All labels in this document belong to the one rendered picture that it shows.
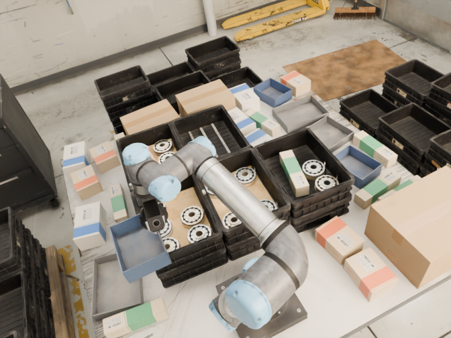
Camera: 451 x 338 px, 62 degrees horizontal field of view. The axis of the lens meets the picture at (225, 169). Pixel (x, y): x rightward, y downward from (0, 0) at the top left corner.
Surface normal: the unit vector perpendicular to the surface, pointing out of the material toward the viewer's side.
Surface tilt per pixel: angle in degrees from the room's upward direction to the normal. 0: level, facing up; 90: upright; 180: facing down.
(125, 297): 0
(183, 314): 0
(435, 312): 0
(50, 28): 90
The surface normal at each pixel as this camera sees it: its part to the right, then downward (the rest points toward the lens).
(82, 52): 0.41, 0.62
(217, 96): -0.13, -0.69
